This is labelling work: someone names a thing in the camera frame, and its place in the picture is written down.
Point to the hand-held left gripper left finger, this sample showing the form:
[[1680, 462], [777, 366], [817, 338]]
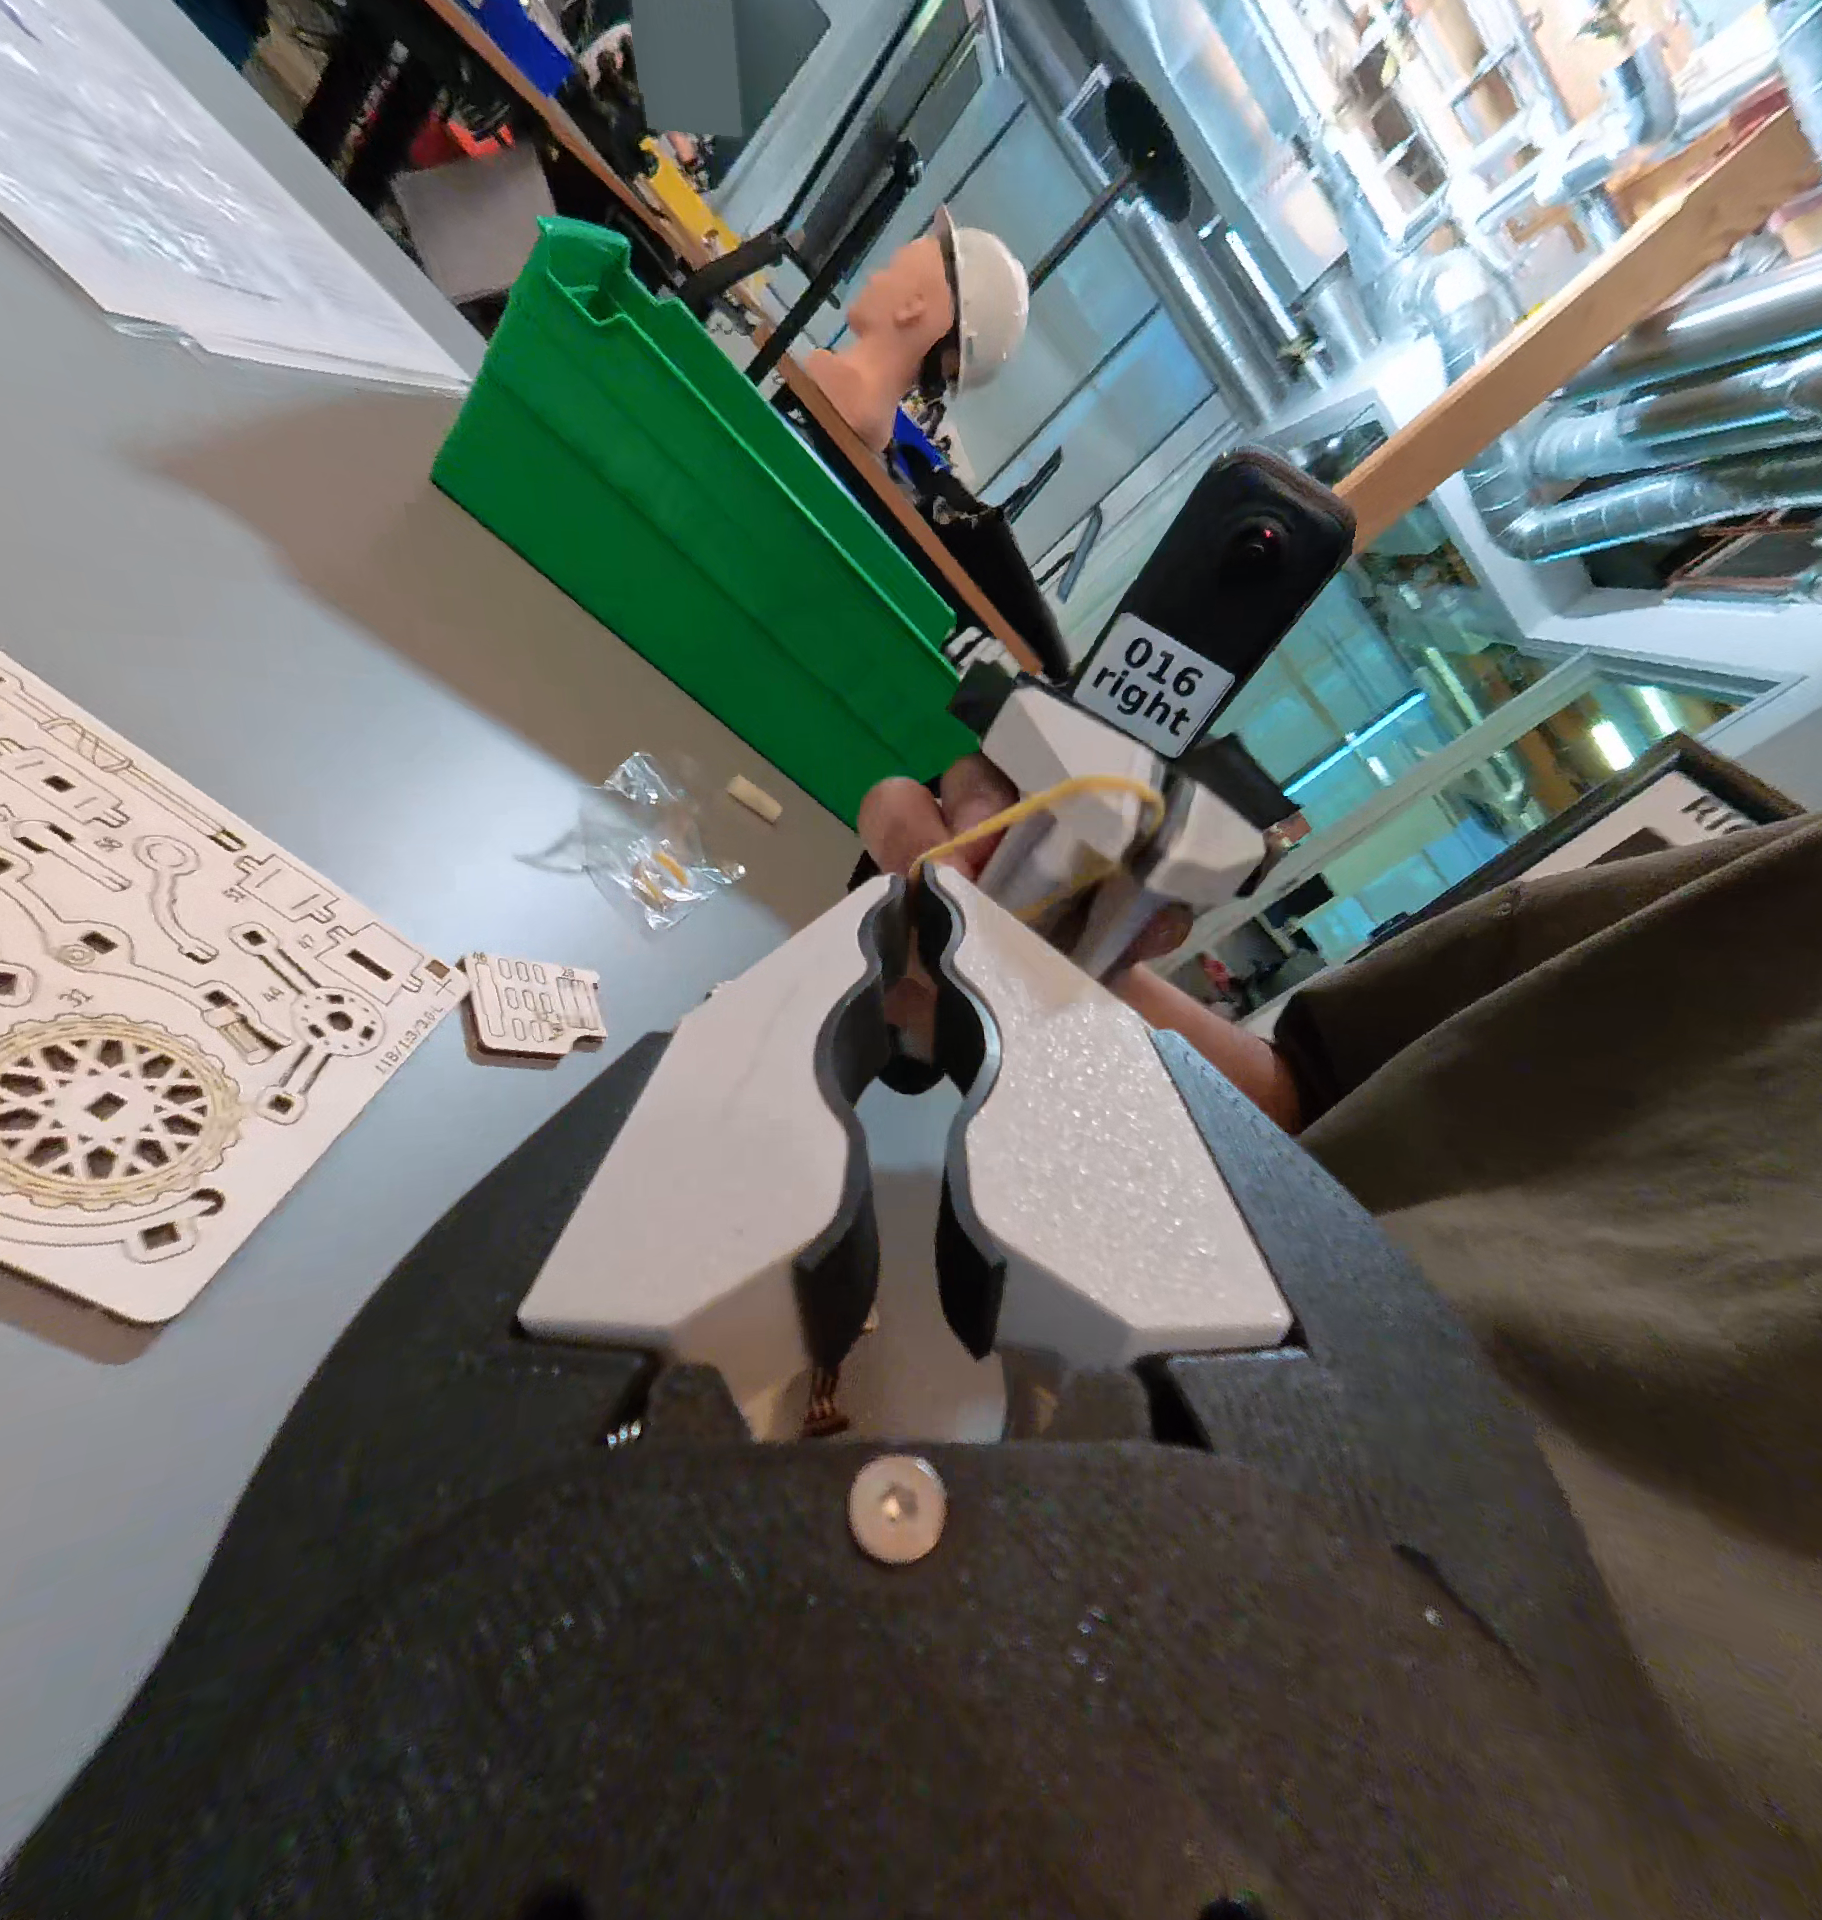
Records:
[[701, 1186]]

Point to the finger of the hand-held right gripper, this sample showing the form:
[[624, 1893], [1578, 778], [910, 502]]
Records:
[[1203, 855], [1068, 750]]

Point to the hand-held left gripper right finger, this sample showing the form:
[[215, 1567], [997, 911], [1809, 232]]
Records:
[[1107, 1186]]

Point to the yellow rubber band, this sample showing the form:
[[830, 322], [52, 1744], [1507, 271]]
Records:
[[1052, 792]]

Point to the small wooden part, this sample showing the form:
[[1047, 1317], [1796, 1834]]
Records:
[[825, 1411]]

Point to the monitor on black arm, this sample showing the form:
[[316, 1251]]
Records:
[[852, 210]]

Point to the person's right hand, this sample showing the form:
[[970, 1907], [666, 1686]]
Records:
[[932, 816]]

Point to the small slotted wooden piece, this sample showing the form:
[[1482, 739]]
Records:
[[532, 1006]]

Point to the small white block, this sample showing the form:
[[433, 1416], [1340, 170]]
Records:
[[752, 799]]

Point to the clear plastic bag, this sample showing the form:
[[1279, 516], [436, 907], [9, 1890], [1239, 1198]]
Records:
[[656, 841]]

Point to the wooden puzzle sheet with gear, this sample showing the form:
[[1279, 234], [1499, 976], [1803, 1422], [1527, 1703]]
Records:
[[385, 1021]]

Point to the white hard hat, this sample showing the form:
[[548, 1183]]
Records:
[[987, 291]]

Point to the black framed sign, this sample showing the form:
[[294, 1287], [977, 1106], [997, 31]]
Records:
[[1602, 846]]

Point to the black floor lamp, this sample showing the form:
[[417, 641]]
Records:
[[1152, 142]]

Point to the mannequin head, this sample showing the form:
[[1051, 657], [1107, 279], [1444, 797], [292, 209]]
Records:
[[882, 322]]

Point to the slanted wooden beam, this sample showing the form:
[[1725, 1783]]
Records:
[[1602, 316]]

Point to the green plastic bin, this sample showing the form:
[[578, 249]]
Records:
[[672, 525]]

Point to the large dark monitor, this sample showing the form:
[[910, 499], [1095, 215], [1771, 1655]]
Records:
[[732, 61]]

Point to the small blue parts bin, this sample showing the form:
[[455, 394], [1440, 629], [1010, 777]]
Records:
[[527, 37]]

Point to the white instruction sheet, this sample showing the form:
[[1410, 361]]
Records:
[[131, 151]]

